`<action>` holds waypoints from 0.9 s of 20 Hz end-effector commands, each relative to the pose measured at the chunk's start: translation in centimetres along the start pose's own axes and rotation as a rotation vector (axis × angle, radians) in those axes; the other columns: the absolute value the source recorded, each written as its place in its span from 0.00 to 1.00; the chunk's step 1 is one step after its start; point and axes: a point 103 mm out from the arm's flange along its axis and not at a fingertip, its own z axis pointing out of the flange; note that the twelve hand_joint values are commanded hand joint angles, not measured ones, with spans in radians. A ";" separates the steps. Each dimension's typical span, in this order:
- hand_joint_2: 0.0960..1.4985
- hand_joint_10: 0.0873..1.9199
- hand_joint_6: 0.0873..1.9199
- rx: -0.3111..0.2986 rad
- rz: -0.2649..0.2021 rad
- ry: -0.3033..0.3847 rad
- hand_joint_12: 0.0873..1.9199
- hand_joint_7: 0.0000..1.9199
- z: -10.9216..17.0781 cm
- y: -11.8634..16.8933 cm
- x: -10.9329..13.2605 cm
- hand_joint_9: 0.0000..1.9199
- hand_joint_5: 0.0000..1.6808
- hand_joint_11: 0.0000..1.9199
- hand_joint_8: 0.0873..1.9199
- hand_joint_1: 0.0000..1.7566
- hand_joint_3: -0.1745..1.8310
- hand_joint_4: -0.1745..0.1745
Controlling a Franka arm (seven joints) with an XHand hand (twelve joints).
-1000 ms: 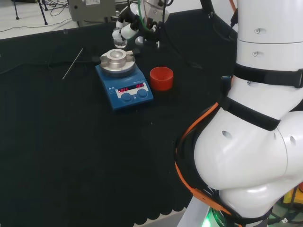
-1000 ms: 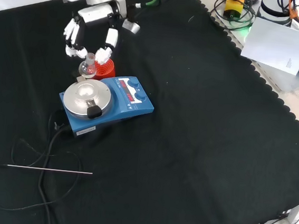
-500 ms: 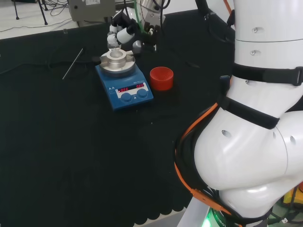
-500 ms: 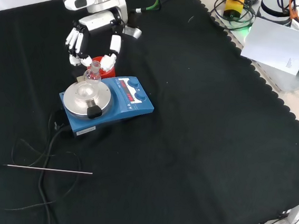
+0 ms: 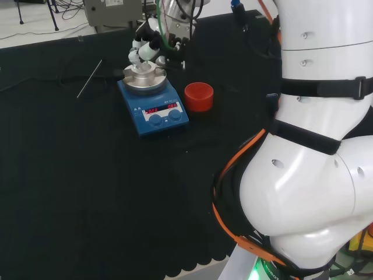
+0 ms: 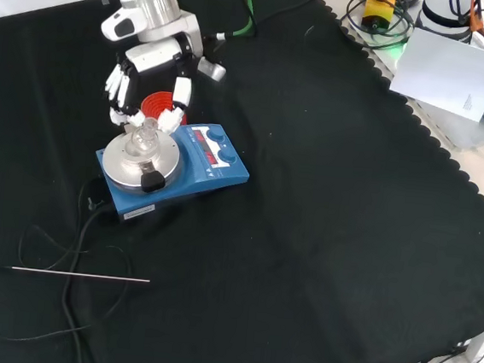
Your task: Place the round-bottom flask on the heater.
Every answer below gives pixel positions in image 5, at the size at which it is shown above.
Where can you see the small clear clip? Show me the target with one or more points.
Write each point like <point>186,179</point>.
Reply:
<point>80,38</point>

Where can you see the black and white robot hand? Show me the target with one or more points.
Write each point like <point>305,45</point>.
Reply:
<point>147,49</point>

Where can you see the heater with blue base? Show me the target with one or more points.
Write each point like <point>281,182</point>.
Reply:
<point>157,122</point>

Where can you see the red ribbed flask stand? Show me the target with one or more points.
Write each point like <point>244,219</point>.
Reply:
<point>199,97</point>

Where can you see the black bench cloth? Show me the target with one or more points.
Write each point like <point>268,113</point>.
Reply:
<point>87,175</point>

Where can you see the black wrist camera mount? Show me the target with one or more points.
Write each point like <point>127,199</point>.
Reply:
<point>177,49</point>

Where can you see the yellow stop button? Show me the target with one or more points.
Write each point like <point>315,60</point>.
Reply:
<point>361,240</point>

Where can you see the thin glass rod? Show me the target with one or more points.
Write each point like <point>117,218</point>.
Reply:
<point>89,78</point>

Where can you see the grey equipment box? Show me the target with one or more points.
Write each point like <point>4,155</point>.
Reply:
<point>113,11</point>

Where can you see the black tripod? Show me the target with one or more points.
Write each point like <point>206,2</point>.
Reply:
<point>54,17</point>

